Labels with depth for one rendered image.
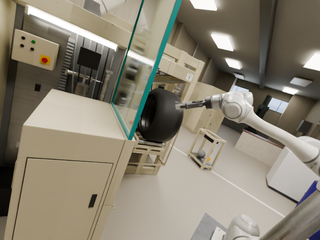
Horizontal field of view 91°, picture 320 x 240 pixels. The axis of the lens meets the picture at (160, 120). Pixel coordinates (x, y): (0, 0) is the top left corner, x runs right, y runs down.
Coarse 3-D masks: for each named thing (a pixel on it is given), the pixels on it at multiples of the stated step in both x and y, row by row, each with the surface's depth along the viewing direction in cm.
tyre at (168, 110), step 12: (156, 96) 159; (168, 96) 156; (144, 108) 197; (156, 108) 153; (168, 108) 150; (144, 120) 197; (156, 120) 149; (168, 120) 150; (180, 120) 157; (144, 132) 165; (156, 132) 153; (168, 132) 156
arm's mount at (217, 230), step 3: (216, 228) 120; (219, 228) 121; (216, 231) 117; (219, 231) 118; (222, 231) 119; (213, 234) 114; (216, 234) 114; (219, 234) 115; (222, 234) 116; (213, 237) 111; (216, 237) 112; (219, 237) 113
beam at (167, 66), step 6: (162, 60) 173; (168, 60) 176; (162, 66) 176; (168, 66) 178; (174, 66) 181; (180, 66) 184; (162, 72) 197; (168, 72) 181; (174, 72) 184; (180, 72) 188; (186, 72) 191; (192, 72) 194; (180, 78) 190; (192, 78) 197
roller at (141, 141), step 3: (141, 141) 162; (144, 141) 164; (147, 141) 165; (150, 141) 168; (153, 141) 170; (156, 141) 173; (147, 144) 167; (150, 144) 168; (153, 144) 169; (156, 144) 171; (159, 144) 173; (162, 144) 175
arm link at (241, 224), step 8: (240, 216) 100; (248, 216) 101; (232, 224) 100; (240, 224) 95; (248, 224) 94; (256, 224) 95; (232, 232) 96; (240, 232) 92; (248, 232) 92; (256, 232) 92
